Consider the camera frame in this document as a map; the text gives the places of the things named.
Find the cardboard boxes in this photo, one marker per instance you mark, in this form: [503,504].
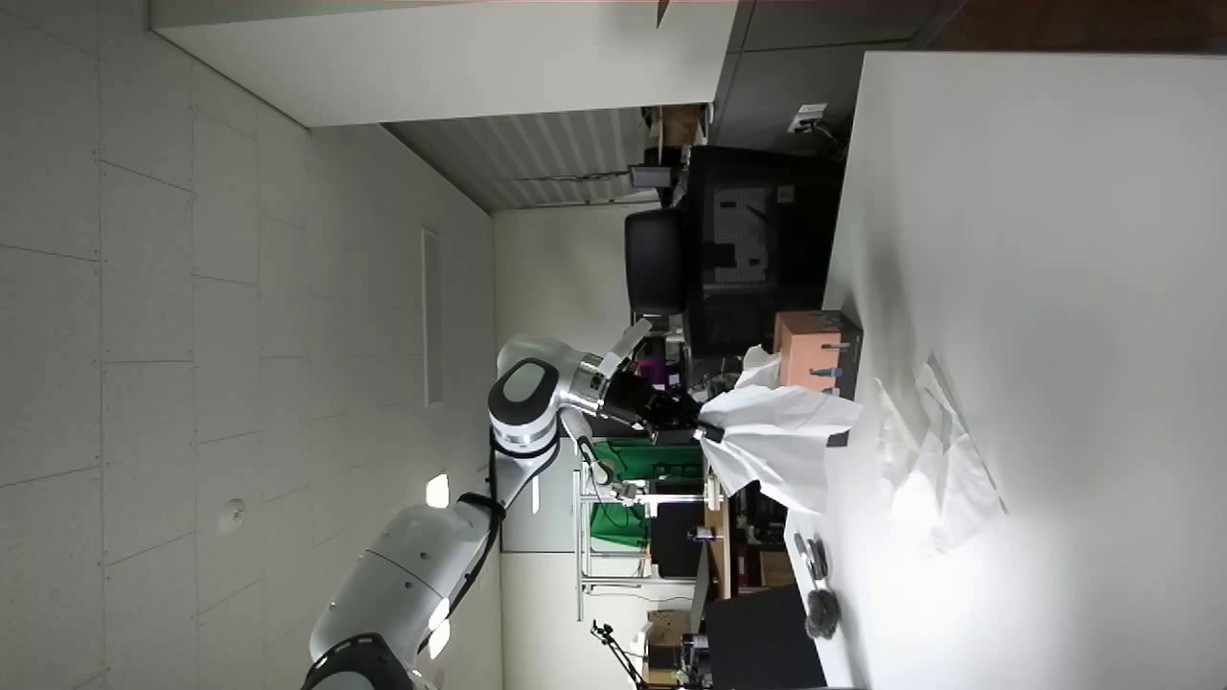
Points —
[678,126]

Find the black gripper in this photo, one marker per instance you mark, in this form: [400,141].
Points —
[650,396]

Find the green crate on shelf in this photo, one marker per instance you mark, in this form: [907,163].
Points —
[632,476]

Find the black office chair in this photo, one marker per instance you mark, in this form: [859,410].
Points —
[748,240]

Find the white tissue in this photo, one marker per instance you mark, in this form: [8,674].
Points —
[772,433]

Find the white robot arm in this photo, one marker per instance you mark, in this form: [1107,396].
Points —
[420,568]

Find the loose white tissues pile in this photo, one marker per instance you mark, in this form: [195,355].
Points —
[940,485]

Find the pink tissue box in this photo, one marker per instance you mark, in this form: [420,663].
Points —
[818,351]

